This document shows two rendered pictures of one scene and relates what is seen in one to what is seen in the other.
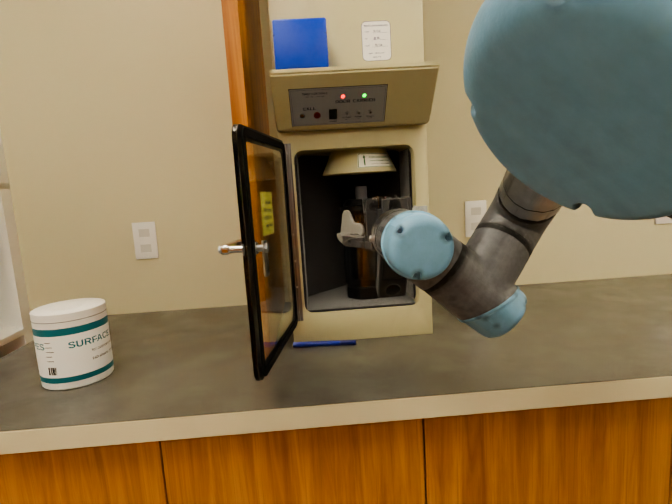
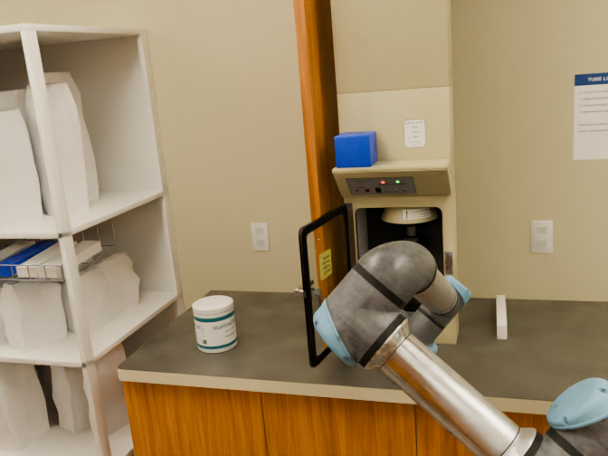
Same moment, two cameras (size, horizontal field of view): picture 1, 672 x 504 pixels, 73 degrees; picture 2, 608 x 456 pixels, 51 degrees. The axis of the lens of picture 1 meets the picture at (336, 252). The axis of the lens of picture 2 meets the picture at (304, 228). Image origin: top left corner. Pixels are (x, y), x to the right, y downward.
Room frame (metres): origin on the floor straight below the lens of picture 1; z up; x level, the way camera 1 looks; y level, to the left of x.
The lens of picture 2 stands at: (-0.83, -0.45, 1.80)
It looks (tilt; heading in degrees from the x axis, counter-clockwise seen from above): 14 degrees down; 21
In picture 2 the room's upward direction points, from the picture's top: 5 degrees counter-clockwise
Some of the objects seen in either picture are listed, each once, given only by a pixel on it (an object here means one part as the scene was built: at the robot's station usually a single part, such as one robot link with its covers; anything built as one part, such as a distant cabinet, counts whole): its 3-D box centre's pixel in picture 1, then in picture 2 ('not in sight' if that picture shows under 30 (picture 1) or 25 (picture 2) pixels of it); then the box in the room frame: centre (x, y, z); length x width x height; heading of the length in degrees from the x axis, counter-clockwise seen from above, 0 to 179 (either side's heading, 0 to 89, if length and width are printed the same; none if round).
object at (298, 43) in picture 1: (301, 51); (356, 149); (0.94, 0.04, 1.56); 0.10 x 0.10 x 0.09; 3
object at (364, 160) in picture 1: (358, 162); (409, 208); (1.10, -0.07, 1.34); 0.18 x 0.18 x 0.05
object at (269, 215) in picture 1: (271, 245); (328, 282); (0.82, 0.12, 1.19); 0.30 x 0.01 x 0.40; 173
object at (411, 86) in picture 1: (353, 99); (392, 181); (0.94, -0.05, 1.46); 0.32 x 0.12 x 0.10; 93
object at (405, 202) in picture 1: (389, 226); not in sight; (0.70, -0.09, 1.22); 0.12 x 0.08 x 0.09; 2
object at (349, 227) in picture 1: (347, 226); not in sight; (0.79, -0.02, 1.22); 0.09 x 0.03 x 0.06; 38
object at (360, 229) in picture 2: (353, 224); (405, 252); (1.12, -0.05, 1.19); 0.26 x 0.24 x 0.35; 93
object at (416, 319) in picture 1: (349, 170); (403, 212); (1.12, -0.05, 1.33); 0.32 x 0.25 x 0.77; 93
